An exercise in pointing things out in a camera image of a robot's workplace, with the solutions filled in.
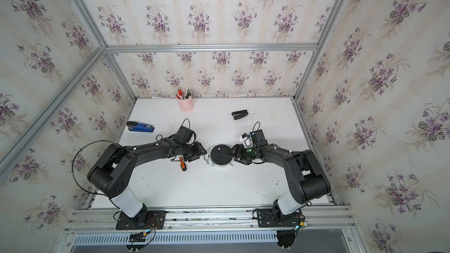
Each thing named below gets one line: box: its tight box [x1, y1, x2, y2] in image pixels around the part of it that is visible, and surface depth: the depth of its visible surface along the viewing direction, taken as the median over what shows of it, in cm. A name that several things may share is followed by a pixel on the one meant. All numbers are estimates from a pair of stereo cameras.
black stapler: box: [231, 109, 249, 121], surface depth 112 cm
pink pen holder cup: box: [178, 97, 194, 113], surface depth 112 cm
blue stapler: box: [126, 121, 155, 133], surface depth 103 cm
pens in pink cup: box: [175, 87, 192, 101], surface depth 110 cm
